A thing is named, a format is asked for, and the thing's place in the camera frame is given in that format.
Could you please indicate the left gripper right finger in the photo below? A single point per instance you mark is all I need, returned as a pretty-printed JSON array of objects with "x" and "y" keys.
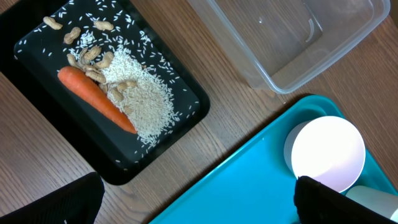
[{"x": 319, "y": 204}]

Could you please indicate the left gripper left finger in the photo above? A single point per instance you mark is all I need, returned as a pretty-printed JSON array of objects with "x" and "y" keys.
[{"x": 76, "y": 202}]

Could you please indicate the white bowl with scraps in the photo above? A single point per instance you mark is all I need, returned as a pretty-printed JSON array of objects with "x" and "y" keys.
[{"x": 328, "y": 149}]

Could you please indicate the orange carrot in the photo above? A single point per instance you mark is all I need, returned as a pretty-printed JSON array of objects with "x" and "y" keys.
[{"x": 86, "y": 89}]

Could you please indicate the teal serving tray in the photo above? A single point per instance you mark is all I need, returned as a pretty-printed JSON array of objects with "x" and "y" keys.
[{"x": 254, "y": 185}]

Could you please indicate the white paper cup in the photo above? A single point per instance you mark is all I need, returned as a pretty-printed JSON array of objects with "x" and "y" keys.
[{"x": 380, "y": 202}]

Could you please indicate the peanuts and rice pile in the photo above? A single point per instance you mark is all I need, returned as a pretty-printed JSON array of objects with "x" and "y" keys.
[{"x": 141, "y": 81}]

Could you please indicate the clear plastic bin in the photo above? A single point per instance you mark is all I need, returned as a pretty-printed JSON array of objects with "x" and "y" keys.
[{"x": 280, "y": 45}]

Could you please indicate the black plastic tray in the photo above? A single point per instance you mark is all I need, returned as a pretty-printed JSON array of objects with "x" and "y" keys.
[{"x": 100, "y": 71}]

